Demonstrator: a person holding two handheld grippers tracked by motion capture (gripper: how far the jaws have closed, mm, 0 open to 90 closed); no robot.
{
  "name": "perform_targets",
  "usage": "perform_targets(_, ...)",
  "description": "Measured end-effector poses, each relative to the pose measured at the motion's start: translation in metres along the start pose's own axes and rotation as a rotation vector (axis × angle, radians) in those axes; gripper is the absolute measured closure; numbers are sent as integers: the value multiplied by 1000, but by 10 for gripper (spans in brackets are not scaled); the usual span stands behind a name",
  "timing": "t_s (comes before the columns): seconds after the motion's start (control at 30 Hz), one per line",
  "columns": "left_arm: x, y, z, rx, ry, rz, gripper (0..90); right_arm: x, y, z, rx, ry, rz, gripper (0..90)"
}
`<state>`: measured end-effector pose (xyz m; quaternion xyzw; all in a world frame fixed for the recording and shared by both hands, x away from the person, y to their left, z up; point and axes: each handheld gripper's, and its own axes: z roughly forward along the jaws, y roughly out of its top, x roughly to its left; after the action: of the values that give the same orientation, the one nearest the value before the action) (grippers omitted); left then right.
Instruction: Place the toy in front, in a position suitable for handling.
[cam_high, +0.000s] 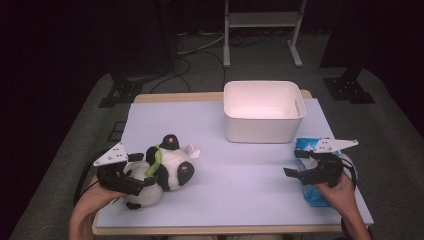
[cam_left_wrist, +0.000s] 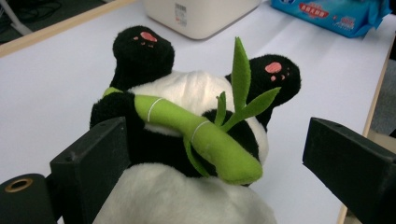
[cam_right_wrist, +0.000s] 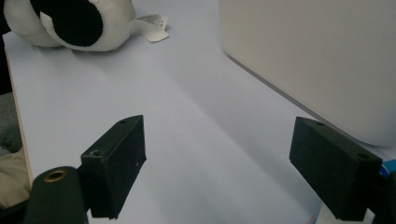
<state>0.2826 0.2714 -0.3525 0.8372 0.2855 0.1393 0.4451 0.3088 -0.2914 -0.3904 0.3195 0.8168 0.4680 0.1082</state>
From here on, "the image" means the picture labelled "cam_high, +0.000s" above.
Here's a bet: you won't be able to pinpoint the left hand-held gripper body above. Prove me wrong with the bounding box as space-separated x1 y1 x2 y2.
93 141 134 195

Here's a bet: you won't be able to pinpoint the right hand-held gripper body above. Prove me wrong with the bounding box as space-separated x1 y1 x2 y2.
301 138 359 188

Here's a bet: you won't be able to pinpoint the blue wet wipe pack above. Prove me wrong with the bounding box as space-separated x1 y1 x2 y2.
294 137 345 208

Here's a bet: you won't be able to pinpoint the panda plush toy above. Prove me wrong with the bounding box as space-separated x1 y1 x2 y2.
122 133 201 210

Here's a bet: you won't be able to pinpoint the white plastic bin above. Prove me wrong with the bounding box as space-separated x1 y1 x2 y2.
223 79 307 145

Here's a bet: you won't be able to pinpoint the person's left hand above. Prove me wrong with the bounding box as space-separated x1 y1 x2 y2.
75 175 126 215

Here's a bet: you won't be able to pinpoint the person's right hand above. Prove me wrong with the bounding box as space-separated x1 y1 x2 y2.
316 173 358 208

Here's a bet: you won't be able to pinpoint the white round object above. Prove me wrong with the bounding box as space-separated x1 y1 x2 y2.
339 153 358 183

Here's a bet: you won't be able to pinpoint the black floor grille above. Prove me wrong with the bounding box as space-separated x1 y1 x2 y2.
106 121 127 143

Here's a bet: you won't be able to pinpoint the black stand base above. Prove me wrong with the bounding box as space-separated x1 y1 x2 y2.
98 72 145 109
322 66 376 105

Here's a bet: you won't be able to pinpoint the lavender table mat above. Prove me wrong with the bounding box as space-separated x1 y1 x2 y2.
96 98 374 229

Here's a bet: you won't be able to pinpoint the wooden table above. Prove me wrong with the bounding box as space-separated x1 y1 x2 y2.
91 89 374 237

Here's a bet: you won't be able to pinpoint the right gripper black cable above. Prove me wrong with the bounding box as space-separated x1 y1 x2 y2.
340 157 358 192

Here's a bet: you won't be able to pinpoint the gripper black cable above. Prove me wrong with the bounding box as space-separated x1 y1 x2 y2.
340 157 358 192
73 149 111 208

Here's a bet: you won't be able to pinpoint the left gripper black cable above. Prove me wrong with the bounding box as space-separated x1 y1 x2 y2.
73 149 111 208

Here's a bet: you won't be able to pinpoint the floor cables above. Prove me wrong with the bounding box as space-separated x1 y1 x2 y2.
148 30 264 95

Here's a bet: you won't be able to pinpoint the white metal stand frame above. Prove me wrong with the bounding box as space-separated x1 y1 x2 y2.
222 0 308 69

